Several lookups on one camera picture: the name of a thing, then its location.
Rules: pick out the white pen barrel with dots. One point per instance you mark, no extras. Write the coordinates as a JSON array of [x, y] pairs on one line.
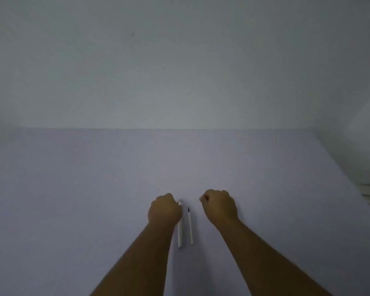
[[180, 235]]

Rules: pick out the person's left forearm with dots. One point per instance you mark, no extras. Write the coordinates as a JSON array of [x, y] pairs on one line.
[[138, 262]]

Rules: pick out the white pen refill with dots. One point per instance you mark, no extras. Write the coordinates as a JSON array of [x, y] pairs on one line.
[[190, 226]]

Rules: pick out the person's right hand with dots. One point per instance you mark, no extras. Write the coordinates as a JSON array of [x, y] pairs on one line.
[[220, 208]]

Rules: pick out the person's left hand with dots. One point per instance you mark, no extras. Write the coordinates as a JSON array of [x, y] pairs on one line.
[[164, 212]]

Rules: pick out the person's right forearm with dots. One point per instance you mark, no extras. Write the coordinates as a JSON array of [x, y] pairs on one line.
[[259, 258]]

